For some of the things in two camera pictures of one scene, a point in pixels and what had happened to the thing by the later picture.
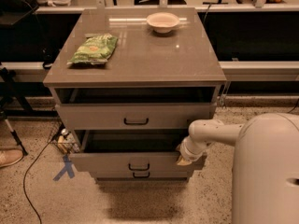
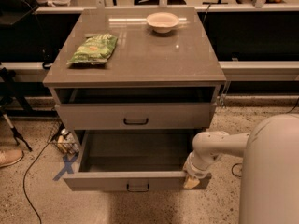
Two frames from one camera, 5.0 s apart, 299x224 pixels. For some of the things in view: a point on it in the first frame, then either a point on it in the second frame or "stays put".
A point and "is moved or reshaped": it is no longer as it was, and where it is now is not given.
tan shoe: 9,156 stays put
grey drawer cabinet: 129,82 stays put
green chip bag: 95,50 stays put
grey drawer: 128,150 is moved or reshaped
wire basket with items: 64,139 stays put
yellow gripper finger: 183,161 → 192,183
